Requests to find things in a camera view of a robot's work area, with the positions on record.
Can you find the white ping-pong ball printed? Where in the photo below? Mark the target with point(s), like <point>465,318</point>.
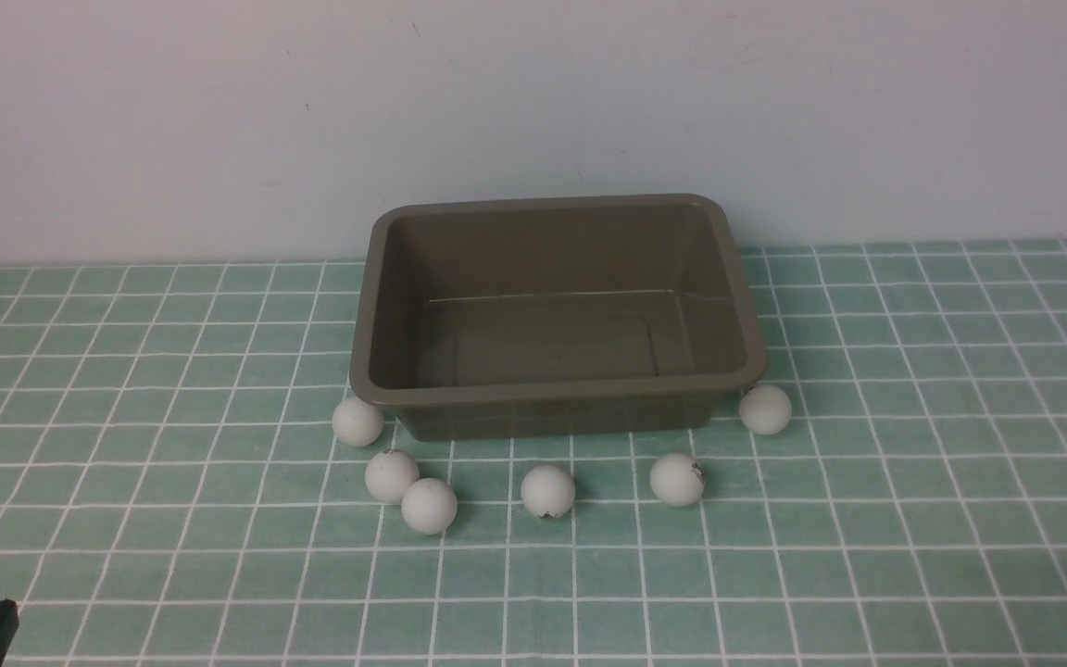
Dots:
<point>677,479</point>

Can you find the green checked tablecloth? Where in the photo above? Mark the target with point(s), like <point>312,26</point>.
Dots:
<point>171,493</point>

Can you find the olive green plastic bin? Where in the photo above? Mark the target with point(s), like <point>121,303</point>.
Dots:
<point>554,316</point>

